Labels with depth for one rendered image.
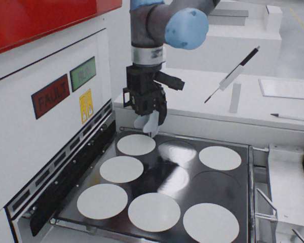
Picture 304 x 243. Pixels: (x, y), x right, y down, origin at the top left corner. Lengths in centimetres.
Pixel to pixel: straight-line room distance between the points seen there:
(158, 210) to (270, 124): 39
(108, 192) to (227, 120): 37
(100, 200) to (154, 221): 12
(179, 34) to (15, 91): 30
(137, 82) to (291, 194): 42
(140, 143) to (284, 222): 39
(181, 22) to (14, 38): 28
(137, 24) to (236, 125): 37
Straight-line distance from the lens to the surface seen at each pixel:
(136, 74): 69
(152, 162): 73
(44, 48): 59
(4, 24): 43
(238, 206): 64
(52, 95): 61
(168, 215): 60
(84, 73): 71
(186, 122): 85
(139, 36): 68
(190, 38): 58
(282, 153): 83
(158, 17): 62
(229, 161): 76
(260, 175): 83
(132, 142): 80
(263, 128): 84
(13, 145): 54
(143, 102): 72
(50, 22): 51
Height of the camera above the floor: 133
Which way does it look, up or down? 29 degrees down
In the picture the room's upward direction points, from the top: straight up
